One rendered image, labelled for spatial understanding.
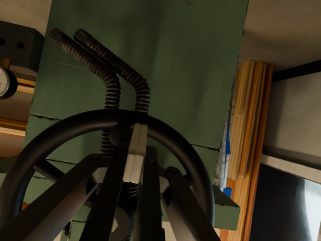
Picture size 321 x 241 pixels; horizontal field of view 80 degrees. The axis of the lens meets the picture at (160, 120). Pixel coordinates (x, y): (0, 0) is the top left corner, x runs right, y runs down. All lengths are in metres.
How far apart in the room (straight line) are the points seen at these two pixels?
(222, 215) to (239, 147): 1.31
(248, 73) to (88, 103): 1.56
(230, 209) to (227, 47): 0.39
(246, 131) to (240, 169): 0.33
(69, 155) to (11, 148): 2.81
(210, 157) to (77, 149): 0.31
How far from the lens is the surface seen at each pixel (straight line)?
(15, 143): 3.25
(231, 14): 0.56
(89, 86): 0.46
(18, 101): 3.21
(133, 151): 0.17
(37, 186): 0.51
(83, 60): 0.35
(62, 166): 0.48
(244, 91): 1.81
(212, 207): 0.30
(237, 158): 1.82
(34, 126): 0.49
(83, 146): 0.46
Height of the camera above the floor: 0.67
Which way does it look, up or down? 1 degrees down
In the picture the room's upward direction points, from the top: 169 degrees counter-clockwise
